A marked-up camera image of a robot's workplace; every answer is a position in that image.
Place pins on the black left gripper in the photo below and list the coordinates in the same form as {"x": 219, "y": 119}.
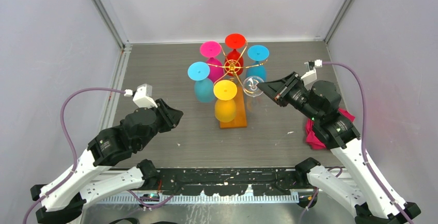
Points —
{"x": 173, "y": 116}

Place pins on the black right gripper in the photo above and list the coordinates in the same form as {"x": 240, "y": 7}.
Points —
{"x": 275, "y": 89}

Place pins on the clear wine glass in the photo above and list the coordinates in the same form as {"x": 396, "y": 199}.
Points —
{"x": 252, "y": 92}

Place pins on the blue wine glass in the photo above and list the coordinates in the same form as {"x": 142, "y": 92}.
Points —
{"x": 258, "y": 54}
{"x": 203, "y": 87}

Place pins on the yellow wine glass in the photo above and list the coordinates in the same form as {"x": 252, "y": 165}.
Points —
{"x": 225, "y": 109}

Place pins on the red wine glass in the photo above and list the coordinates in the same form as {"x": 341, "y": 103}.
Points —
{"x": 235, "y": 41}

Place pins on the pink wine glass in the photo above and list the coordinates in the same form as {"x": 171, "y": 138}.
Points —
{"x": 210, "y": 50}

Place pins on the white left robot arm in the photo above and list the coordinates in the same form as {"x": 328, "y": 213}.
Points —
{"x": 65, "y": 198}

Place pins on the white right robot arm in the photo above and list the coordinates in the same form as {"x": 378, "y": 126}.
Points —
{"x": 373, "y": 200}

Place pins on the crumpled pink cloth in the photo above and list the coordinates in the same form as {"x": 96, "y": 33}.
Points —
{"x": 311, "y": 138}

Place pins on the gold wire wine glass rack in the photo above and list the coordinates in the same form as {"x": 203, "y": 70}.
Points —
{"x": 226, "y": 78}

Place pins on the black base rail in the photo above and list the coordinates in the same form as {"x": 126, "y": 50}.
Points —
{"x": 227, "y": 181}

